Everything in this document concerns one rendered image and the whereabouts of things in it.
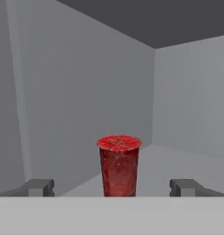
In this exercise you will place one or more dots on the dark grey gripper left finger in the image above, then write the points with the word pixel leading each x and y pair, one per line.
pixel 37 186

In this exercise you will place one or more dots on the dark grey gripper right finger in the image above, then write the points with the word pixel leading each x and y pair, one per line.
pixel 185 187

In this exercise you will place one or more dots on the red yogurt cup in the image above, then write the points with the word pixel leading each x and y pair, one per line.
pixel 119 171

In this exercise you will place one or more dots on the grey cabinet interior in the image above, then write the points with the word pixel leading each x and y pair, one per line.
pixel 86 91

